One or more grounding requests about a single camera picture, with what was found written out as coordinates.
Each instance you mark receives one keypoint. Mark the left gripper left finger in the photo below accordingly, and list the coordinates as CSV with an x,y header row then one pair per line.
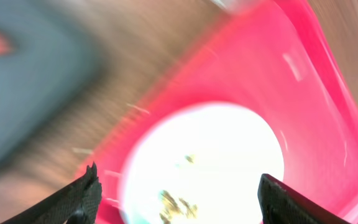
x,y
76,203

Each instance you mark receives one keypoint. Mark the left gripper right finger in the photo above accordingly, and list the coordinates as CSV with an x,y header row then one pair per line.
x,y
280,204

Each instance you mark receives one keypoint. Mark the light blue plate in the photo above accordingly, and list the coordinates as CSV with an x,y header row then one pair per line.
x,y
233,147

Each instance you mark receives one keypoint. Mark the peanut shell scraps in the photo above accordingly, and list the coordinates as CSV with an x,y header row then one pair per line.
x,y
178,193

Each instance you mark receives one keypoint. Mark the grey dishwasher rack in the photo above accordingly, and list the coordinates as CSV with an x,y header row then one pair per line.
x,y
51,60

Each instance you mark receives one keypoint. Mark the red serving tray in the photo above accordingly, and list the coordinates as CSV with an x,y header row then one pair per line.
x,y
274,60

